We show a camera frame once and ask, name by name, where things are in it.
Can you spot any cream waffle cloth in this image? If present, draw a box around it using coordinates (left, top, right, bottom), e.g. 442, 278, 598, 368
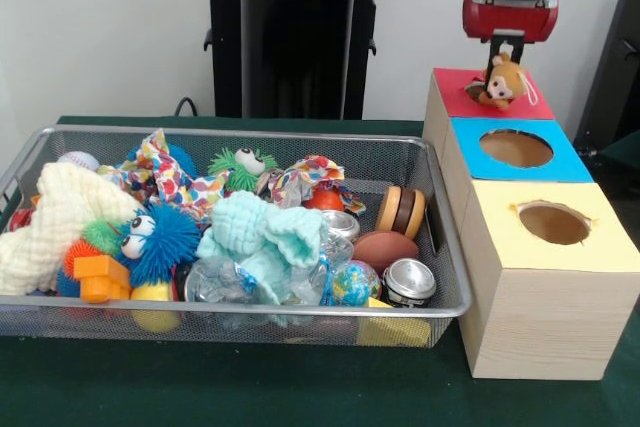
0, 162, 146, 296

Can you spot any polka-dot fabric scrunchie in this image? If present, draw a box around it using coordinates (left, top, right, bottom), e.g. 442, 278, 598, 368
269, 155, 367, 216

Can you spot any black cable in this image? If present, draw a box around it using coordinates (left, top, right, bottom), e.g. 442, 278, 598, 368
173, 95, 200, 118

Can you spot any blue spiky rubber ball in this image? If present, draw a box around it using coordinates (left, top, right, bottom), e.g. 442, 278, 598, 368
117, 204, 201, 288

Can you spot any mint green waffle cloth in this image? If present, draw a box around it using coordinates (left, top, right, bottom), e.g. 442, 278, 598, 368
196, 190, 326, 306

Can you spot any black flat panel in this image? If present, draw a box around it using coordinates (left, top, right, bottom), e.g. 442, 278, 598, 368
573, 0, 640, 151

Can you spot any brown monkey plush toy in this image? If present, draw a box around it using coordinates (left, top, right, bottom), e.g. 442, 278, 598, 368
474, 51, 539, 111

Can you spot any wooden toy hamburger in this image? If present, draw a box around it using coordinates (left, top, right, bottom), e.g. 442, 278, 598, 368
375, 185, 427, 241

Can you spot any green spiky ball with eyes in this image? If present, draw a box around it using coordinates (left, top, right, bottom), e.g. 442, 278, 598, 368
207, 147, 279, 193

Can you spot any shallow wire mesh bin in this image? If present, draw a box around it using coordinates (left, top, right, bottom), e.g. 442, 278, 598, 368
0, 125, 472, 348

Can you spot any brown toy football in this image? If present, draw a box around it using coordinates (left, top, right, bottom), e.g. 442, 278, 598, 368
352, 230, 420, 276

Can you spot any small globe ball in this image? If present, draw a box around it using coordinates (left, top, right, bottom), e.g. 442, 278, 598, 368
332, 260, 382, 307

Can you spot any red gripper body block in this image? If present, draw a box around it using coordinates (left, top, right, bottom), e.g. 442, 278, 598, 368
461, 0, 560, 44

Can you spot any dark green table cloth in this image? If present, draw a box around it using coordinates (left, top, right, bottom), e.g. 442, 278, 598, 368
0, 115, 640, 427
602, 129, 640, 161

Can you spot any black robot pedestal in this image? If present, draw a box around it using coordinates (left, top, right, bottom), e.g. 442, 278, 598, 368
193, 0, 402, 121

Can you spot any wooden box with three holes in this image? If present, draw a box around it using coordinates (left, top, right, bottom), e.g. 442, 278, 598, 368
422, 66, 630, 381

